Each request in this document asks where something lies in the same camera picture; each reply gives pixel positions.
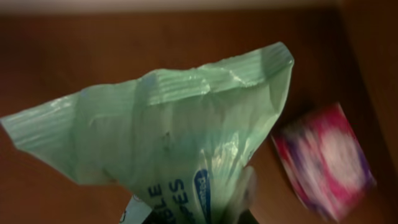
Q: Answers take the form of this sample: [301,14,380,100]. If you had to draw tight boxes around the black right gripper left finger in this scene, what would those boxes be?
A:
[142,211,174,224]

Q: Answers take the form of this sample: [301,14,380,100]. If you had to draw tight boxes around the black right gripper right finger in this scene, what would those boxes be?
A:
[237,210,259,224]

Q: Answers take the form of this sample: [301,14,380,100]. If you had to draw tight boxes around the red purple tissue pack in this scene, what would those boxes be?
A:
[272,103,376,222]

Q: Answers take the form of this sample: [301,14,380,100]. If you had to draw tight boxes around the teal wet wipes pack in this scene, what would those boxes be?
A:
[1,42,294,223]

